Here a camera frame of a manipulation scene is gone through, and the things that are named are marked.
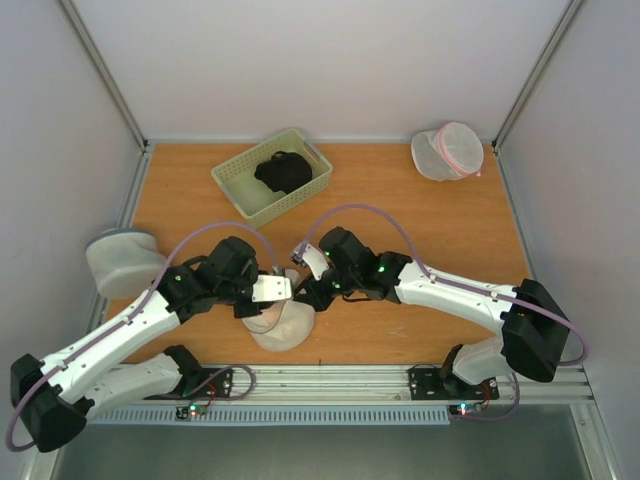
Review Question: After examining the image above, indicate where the beige bra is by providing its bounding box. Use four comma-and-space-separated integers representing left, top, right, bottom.
262, 305, 281, 329

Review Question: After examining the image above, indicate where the white mesh laundry bag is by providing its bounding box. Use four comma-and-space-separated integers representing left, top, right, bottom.
241, 269, 315, 352

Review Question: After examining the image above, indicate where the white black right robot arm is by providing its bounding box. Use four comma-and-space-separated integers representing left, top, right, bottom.
292, 227, 570, 397

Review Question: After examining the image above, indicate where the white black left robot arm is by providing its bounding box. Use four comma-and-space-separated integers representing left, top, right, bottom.
5, 236, 270, 453

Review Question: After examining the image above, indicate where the white blue-rim laundry bag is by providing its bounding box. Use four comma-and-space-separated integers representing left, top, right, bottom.
85, 228, 166, 300

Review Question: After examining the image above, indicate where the black bra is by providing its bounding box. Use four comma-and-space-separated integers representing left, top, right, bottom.
254, 151, 313, 195

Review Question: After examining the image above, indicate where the white pink-zipper laundry bag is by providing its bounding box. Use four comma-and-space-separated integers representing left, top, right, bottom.
410, 122, 484, 181

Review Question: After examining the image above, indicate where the pale green plastic basket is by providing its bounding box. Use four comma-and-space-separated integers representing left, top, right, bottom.
211, 128, 333, 228

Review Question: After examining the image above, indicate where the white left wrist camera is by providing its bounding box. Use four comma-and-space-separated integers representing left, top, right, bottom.
251, 274, 293, 303

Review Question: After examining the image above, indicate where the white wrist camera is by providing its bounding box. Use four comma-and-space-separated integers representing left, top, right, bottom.
251, 274, 293, 303
291, 241, 330, 280

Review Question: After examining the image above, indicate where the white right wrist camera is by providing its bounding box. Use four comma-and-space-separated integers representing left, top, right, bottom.
291, 241, 330, 280

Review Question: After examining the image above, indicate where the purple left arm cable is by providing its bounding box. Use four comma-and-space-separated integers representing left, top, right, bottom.
5, 221, 281, 454

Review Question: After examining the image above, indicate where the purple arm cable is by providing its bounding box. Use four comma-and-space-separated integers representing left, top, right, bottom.
299, 202, 587, 366
5, 221, 281, 454

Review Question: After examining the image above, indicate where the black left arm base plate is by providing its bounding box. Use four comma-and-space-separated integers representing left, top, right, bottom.
146, 367, 234, 400

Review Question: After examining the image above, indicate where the aluminium front rail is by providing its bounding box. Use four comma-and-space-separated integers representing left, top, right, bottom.
99, 363, 596, 405

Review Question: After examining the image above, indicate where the grey slotted cable duct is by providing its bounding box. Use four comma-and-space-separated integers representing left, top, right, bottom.
91, 404, 450, 427

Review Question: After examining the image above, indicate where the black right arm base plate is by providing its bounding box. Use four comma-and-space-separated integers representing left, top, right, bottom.
407, 365, 500, 402

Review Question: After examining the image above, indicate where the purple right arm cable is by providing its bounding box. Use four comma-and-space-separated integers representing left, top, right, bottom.
299, 202, 587, 366

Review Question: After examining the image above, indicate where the aluminium frame post left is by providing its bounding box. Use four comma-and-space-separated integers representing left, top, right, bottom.
56, 0, 148, 152

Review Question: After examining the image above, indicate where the aluminium frame post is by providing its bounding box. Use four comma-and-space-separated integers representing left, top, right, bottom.
492, 0, 587, 155
56, 0, 148, 152

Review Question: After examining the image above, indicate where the aluminium frame post right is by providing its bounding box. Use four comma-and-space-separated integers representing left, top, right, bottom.
492, 0, 587, 155

